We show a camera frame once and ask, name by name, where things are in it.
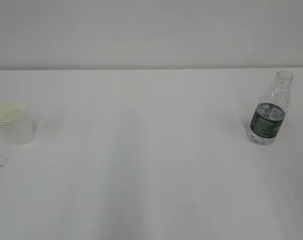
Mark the white paper cup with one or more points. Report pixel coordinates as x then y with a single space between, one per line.
15 123

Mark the clear water bottle green label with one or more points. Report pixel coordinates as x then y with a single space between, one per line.
271 110

